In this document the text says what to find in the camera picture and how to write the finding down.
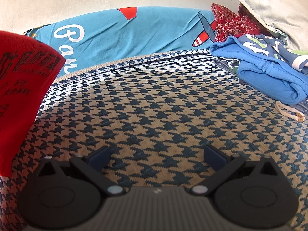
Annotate red nonwoven shopping bag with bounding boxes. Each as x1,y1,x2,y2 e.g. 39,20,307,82
0,30,66,177

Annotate blue fleece garment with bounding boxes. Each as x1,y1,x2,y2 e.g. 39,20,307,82
210,36,308,105

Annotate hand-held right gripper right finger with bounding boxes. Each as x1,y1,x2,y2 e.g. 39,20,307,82
192,146,280,196

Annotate white cord loop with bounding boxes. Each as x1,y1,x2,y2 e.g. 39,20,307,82
275,101,306,122

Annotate long blue pillow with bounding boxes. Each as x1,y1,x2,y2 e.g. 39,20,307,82
24,6,217,77

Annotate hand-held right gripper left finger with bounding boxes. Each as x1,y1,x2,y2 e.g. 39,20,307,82
38,147,125,196

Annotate grey white pillow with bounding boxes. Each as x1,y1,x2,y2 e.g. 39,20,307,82
221,0,308,51

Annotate red floral cloth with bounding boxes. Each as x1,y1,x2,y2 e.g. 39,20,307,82
211,3,267,42

